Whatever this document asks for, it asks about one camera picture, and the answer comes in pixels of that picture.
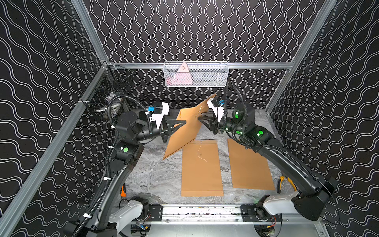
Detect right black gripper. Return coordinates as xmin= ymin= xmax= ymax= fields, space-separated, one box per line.
xmin=198 ymin=110 xmax=246 ymax=138

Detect brown file bag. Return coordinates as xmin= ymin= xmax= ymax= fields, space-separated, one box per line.
xmin=163 ymin=94 xmax=216 ymax=160
xmin=228 ymin=139 xmax=274 ymax=191
xmin=181 ymin=140 xmax=224 ymax=197

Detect white closure string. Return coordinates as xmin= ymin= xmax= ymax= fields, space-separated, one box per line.
xmin=197 ymin=140 xmax=208 ymax=163

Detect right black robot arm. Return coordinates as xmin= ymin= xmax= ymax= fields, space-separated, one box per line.
xmin=197 ymin=83 xmax=338 ymax=221

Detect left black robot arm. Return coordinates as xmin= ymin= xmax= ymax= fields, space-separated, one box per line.
xmin=64 ymin=94 xmax=186 ymax=237

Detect pink triangular board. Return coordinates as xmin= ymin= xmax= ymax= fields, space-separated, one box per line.
xmin=169 ymin=62 xmax=193 ymax=87

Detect white object in black basket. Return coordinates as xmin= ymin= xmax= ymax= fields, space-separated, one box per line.
xmin=95 ymin=91 xmax=123 ymax=115

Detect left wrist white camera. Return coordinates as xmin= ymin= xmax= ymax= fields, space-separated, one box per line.
xmin=145 ymin=101 xmax=169 ymax=128

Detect white wire mesh basket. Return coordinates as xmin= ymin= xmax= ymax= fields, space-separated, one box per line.
xmin=163 ymin=61 xmax=230 ymax=87

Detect black wire mesh basket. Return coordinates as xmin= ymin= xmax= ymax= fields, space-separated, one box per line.
xmin=85 ymin=65 xmax=136 ymax=120

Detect orange handled tool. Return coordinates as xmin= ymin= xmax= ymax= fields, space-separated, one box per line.
xmin=120 ymin=184 xmax=127 ymax=199

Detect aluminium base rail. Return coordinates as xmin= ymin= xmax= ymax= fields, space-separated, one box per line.
xmin=84 ymin=203 xmax=322 ymax=224

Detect yellow handled pliers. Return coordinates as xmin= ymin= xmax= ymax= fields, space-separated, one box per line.
xmin=276 ymin=175 xmax=298 ymax=194

